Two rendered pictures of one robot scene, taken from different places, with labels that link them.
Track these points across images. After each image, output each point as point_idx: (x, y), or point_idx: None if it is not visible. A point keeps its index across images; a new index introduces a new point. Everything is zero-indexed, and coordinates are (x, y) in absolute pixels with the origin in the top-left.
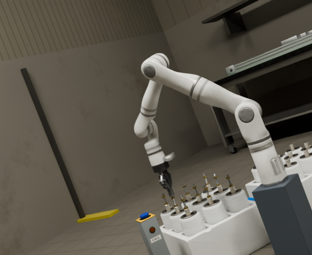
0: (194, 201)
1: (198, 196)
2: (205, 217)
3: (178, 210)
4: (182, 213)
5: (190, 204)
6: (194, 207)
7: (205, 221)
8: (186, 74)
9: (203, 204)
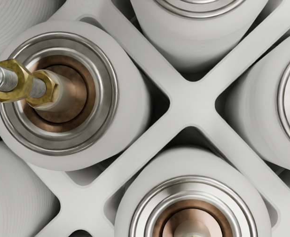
0: (30, 144)
1: (60, 79)
2: (237, 36)
3: (208, 232)
4: (237, 190)
5: None
6: (129, 126)
7: (184, 78)
8: None
9: (121, 55)
